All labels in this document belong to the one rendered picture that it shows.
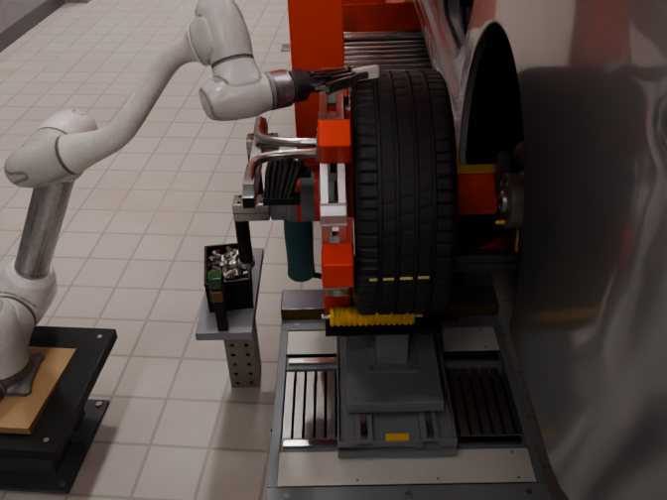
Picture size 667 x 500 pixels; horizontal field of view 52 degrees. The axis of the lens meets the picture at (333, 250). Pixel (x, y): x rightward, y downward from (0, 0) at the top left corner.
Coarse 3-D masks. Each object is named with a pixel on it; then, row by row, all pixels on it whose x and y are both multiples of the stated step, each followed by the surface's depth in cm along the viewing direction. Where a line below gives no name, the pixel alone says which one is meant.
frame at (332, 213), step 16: (320, 96) 177; (336, 96) 176; (320, 112) 169; (336, 112) 169; (320, 176) 162; (320, 208) 161; (336, 208) 161; (320, 224) 162; (336, 224) 162; (336, 240) 210; (336, 288) 173
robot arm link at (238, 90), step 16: (224, 64) 153; (240, 64) 153; (256, 64) 158; (208, 80) 154; (224, 80) 153; (240, 80) 153; (256, 80) 154; (208, 96) 152; (224, 96) 152; (240, 96) 153; (256, 96) 154; (272, 96) 157; (208, 112) 154; (224, 112) 154; (240, 112) 155; (256, 112) 157
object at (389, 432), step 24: (336, 336) 242; (336, 360) 232; (336, 384) 224; (360, 432) 206; (384, 432) 210; (408, 432) 210; (432, 432) 206; (456, 432) 207; (360, 456) 209; (384, 456) 209
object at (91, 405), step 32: (96, 352) 220; (64, 384) 209; (64, 416) 199; (96, 416) 235; (0, 448) 190; (32, 448) 190; (64, 448) 221; (0, 480) 215; (32, 480) 215; (64, 480) 214
